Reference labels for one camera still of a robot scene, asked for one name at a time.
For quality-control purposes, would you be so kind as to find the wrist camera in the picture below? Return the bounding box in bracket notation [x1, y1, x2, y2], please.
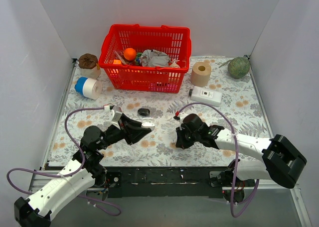
[103, 105, 123, 125]
[173, 111, 188, 125]

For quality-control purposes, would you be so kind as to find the brown paper roll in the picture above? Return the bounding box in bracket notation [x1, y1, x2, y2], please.
[190, 62, 211, 87]

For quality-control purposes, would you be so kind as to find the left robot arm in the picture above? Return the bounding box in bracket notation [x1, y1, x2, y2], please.
[14, 113, 155, 227]

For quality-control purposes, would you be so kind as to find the white earbud charging case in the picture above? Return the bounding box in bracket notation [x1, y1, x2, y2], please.
[141, 117, 156, 131]

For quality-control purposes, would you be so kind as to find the green melon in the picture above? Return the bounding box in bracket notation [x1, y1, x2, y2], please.
[227, 57, 250, 79]

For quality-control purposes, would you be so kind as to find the white rectangular bottle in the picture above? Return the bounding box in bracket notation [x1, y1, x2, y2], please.
[188, 86, 222, 107]

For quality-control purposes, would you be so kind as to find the floral table mat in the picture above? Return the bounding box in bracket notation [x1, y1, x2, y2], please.
[47, 57, 270, 168]

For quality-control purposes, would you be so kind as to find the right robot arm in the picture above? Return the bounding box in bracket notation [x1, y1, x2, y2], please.
[174, 113, 307, 189]

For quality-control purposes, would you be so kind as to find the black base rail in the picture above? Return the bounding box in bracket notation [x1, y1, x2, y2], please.
[77, 166, 252, 199]

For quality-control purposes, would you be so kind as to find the small orange box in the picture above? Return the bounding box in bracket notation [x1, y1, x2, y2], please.
[113, 59, 122, 65]

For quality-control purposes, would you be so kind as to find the black earbud charging case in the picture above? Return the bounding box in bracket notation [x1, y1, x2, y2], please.
[138, 108, 151, 116]

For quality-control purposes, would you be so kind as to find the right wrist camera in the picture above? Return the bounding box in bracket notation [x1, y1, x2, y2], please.
[173, 111, 188, 125]

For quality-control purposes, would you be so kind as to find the beige toy in basket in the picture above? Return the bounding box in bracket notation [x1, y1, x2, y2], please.
[170, 62, 180, 68]

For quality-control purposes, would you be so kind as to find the crumpled grey foil bag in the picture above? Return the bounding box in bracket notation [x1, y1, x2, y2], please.
[140, 49, 171, 67]

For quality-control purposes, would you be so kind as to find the orange fruit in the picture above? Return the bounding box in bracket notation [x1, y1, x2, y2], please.
[123, 48, 137, 61]

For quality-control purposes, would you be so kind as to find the red plastic shopping basket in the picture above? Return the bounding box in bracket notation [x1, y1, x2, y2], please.
[99, 24, 191, 93]

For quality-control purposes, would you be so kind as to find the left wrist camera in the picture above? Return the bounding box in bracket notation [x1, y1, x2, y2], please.
[103, 105, 123, 125]

